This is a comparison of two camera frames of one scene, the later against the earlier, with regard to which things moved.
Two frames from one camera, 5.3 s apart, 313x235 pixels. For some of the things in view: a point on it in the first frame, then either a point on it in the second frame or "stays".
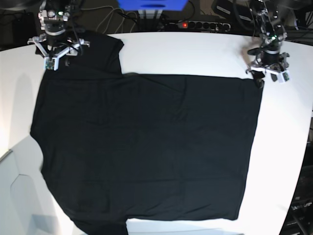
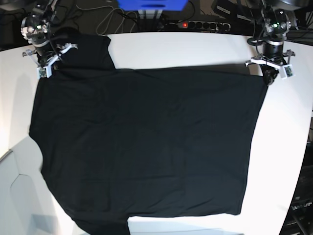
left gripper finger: [67, 62] -> [56, 66]
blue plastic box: [152, 5] stays
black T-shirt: [115, 146] stays
